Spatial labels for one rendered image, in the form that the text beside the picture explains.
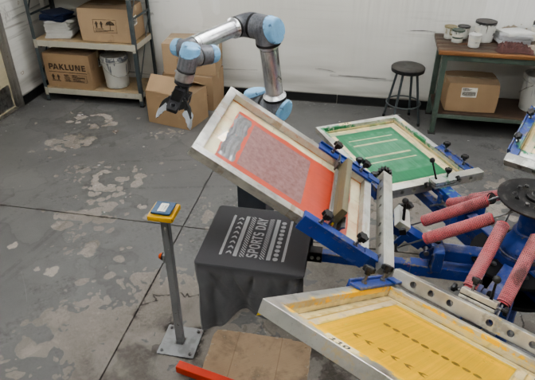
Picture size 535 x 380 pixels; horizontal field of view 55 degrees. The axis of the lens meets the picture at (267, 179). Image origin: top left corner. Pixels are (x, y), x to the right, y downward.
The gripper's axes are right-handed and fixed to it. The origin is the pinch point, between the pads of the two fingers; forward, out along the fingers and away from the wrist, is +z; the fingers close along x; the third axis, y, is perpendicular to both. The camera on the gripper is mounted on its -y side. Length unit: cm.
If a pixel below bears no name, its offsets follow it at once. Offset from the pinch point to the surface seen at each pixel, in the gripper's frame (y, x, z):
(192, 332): 19, -34, 144
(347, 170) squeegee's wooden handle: 9, -76, -3
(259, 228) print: 7, -50, 41
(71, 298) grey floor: 32, 48, 170
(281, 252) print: -9, -62, 37
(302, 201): -15, -61, 4
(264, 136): 13.1, -37.5, -2.4
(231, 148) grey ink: -10.7, -27.3, -5.6
